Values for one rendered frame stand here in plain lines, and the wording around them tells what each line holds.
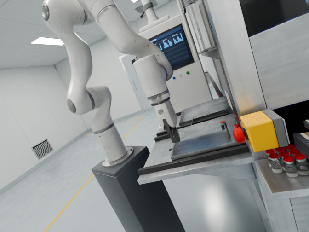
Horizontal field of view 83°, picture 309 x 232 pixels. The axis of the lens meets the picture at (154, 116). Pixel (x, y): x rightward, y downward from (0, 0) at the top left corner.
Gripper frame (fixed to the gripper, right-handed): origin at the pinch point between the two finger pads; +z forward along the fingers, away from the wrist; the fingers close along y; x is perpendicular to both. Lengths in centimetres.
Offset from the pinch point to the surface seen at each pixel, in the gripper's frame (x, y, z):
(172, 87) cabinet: 10, 89, -8
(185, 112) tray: 2, 54, 7
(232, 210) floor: -6, 55, 96
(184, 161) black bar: -1.9, -7.9, 6.7
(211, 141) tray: -12.2, 5.2, 8.1
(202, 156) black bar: -8.4, -7.7, 6.3
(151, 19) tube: 8, 93, -65
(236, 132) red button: -20.3, -18.9, -4.8
